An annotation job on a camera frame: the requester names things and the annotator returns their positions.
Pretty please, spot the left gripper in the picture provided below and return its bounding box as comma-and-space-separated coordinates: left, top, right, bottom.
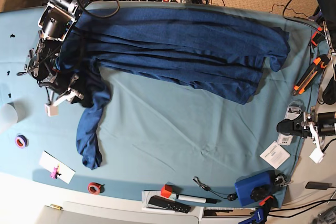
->
276, 107, 335, 138

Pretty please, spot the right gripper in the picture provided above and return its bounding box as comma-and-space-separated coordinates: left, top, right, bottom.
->
48, 73, 92, 108

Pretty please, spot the dark blue t-shirt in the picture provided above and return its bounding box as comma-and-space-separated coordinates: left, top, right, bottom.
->
56, 8, 290, 169

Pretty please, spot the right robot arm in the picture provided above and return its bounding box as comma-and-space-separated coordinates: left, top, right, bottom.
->
17, 0, 93, 108

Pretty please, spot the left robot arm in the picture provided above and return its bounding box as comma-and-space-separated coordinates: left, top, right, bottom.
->
277, 0, 335, 138

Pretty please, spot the blister pack of batteries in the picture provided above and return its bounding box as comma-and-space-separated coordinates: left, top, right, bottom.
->
277, 100, 303, 146

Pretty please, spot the white paper packet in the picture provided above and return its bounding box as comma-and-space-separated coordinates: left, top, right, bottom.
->
260, 142, 290, 169

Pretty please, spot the black computer mouse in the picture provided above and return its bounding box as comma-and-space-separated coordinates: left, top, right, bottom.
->
322, 78, 336, 105

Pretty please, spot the small black phone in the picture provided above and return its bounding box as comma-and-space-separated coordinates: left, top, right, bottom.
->
305, 182, 330, 190

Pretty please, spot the orange black utility knife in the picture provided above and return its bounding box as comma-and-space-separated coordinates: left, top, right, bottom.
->
292, 55, 330, 96

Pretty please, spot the translucent plastic cup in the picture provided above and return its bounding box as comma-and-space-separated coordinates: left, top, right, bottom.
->
0, 104, 18, 133

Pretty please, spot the blue plastic box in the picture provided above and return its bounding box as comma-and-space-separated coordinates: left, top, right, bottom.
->
235, 170, 276, 206

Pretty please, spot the blue orange bar clamp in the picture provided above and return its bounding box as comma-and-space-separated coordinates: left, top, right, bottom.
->
239, 195, 277, 224

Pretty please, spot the purple tape roll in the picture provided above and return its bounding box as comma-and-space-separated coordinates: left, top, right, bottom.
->
15, 135, 28, 148

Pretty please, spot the white paper card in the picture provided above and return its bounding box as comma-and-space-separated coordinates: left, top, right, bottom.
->
39, 151, 75, 184

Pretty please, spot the light blue table cloth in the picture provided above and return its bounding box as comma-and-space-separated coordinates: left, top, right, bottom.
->
0, 1, 332, 209

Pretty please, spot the orange black clamp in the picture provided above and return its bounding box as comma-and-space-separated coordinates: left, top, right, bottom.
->
310, 26, 325, 48

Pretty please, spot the pink binder clip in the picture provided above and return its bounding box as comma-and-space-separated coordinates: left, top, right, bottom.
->
50, 165, 62, 179

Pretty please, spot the red tape roll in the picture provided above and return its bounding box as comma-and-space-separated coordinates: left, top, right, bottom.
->
88, 182, 104, 195

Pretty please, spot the white notepad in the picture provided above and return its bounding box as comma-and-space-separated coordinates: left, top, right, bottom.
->
141, 189, 205, 221

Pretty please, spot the black white marker pen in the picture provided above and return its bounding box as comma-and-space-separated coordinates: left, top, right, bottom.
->
176, 194, 218, 204

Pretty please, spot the red cube block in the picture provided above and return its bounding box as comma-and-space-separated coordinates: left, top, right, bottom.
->
160, 184, 173, 198

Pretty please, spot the black remote control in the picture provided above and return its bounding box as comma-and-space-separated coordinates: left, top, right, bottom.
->
149, 195, 192, 214

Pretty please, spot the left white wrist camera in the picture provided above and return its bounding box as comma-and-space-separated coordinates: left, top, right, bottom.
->
309, 148, 324, 164

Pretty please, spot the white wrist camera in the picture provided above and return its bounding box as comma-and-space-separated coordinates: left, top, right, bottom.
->
45, 104, 58, 117
309, 148, 324, 164

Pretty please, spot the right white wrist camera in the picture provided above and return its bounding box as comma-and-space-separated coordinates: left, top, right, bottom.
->
45, 104, 58, 117

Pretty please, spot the black lanyard with clip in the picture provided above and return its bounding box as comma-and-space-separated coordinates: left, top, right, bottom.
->
192, 176, 238, 202

